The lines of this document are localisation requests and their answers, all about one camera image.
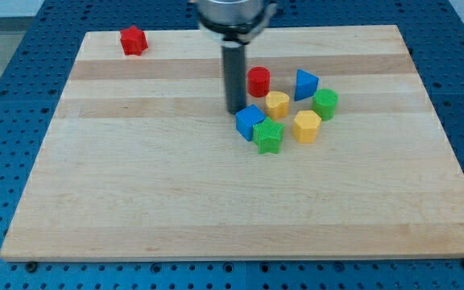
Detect blue triangle block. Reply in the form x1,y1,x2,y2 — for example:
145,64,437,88
294,69,320,102

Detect blue cube block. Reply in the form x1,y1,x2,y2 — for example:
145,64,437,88
235,105,266,142

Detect green star block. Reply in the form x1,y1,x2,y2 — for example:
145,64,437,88
252,117,284,155

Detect red star block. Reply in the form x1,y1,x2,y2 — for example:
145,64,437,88
120,25,148,56

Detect yellow hexagon block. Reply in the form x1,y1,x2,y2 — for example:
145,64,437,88
292,110,321,143

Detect red cylinder block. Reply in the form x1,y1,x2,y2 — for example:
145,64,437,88
247,66,271,97

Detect green cylinder block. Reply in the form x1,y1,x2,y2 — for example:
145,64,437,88
312,89,338,121

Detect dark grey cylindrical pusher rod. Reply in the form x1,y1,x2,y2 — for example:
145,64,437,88
222,41,247,114

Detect yellow heart block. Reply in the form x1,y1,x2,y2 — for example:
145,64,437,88
265,91,290,120

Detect light wooden board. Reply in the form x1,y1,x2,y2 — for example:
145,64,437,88
0,25,464,262

